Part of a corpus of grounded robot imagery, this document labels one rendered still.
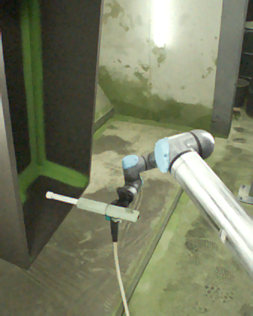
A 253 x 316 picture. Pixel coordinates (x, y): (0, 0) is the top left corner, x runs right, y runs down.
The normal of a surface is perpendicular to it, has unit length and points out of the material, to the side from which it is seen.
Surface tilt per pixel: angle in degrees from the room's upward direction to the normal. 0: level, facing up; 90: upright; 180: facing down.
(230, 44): 90
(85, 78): 91
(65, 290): 0
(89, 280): 0
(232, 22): 90
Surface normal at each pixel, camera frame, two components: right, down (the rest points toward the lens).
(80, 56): -0.34, 0.53
